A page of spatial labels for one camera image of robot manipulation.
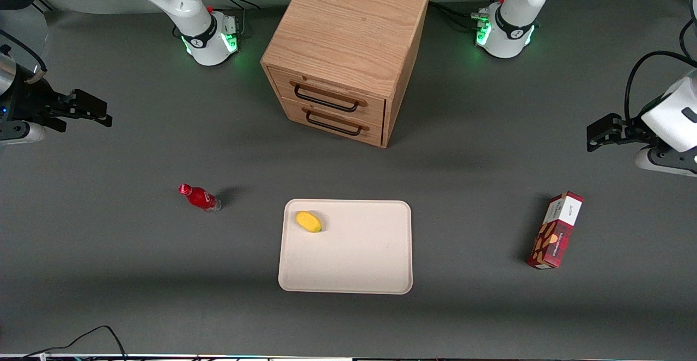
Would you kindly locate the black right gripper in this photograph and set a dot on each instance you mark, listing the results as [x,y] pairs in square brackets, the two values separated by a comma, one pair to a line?
[28,103]

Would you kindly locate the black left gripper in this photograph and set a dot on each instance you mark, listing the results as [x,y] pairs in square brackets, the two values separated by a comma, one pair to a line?
[630,130]

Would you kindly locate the red coke bottle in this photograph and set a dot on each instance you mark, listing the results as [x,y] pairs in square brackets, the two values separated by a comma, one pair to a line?
[199,197]

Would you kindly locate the beige plastic tray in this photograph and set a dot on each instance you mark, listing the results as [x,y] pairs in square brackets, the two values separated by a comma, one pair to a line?
[354,257]

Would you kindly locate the red plaid cookie box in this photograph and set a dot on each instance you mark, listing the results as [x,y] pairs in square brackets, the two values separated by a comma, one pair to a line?
[555,230]

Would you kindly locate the yellow toy mango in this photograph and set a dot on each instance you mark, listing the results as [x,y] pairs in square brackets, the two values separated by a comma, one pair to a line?
[308,221]

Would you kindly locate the wooden drawer cabinet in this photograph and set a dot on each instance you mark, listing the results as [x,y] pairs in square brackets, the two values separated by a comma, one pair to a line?
[348,23]

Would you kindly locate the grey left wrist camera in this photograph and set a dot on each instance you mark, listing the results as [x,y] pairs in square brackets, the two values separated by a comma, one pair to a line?
[653,159]

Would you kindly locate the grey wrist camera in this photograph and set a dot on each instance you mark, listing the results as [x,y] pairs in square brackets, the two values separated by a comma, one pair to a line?
[653,159]
[22,132]

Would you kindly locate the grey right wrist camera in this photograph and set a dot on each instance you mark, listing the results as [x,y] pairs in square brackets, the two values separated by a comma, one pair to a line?
[22,132]

